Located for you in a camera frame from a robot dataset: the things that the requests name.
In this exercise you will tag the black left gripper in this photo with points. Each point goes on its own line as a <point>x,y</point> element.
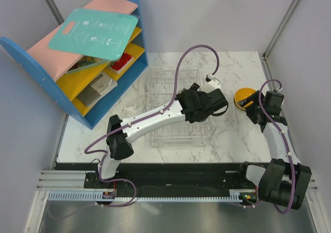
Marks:
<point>195,87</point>

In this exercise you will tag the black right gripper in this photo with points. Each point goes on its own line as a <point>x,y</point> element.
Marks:
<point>252,97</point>

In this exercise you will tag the orange yellow bowl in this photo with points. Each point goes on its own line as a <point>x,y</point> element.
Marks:
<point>240,95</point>

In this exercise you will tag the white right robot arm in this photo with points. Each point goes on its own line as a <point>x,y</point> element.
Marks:
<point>284,180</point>

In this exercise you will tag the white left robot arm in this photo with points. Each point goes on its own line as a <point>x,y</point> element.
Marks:
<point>118,148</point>

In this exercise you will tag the red white box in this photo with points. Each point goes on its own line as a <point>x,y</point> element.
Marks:
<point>120,65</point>

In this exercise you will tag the grey setup guide booklet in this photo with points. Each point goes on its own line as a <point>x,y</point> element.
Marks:
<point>96,89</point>

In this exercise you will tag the blue pink yellow shelf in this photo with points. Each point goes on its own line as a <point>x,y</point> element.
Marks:
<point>48,68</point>

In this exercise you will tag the teal cutting board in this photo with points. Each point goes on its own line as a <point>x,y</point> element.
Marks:
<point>95,33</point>

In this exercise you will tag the green book under board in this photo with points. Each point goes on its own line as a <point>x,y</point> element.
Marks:
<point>86,62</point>

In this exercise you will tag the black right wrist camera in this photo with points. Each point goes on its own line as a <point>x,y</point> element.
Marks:
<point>272,102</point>

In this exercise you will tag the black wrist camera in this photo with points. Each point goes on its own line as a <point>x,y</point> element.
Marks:
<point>218,102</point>
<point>272,102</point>

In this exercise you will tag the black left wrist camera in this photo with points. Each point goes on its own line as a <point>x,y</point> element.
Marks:
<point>218,102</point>

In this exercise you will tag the white wire dish rack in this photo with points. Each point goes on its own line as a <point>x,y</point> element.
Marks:
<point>164,115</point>

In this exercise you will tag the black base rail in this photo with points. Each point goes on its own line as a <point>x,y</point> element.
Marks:
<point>187,179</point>

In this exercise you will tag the white slotted cable duct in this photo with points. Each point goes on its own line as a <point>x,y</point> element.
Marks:
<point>100,196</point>

